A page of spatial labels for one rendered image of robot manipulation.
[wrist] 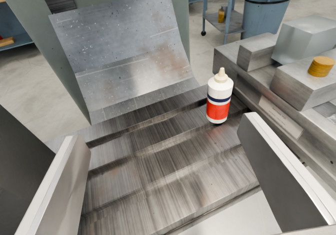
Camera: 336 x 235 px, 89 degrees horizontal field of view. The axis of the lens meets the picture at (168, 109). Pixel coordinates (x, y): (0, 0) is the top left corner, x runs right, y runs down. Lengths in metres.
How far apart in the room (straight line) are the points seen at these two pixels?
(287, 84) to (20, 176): 0.36
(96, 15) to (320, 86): 0.49
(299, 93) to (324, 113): 0.04
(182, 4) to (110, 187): 0.53
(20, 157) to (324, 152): 0.39
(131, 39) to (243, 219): 0.48
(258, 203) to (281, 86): 0.20
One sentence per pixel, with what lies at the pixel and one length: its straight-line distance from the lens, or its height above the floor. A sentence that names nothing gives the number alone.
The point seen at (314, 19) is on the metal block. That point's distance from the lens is 0.37.
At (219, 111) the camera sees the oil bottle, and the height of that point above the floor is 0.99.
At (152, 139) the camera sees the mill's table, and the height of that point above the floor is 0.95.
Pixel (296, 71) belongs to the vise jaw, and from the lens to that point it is 0.30.
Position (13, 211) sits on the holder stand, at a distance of 0.28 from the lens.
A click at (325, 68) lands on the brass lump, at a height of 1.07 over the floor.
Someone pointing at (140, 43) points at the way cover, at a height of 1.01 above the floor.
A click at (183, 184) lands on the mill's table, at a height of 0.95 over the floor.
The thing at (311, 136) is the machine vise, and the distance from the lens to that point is 0.31.
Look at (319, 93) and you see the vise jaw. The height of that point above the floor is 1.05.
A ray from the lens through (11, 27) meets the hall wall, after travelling 4.73.
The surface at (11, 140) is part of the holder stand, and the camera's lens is 0.29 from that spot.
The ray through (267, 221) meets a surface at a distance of 0.37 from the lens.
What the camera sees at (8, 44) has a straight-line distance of 4.20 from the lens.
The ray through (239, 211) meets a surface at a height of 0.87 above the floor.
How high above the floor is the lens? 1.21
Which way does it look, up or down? 45 degrees down
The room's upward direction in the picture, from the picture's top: 9 degrees counter-clockwise
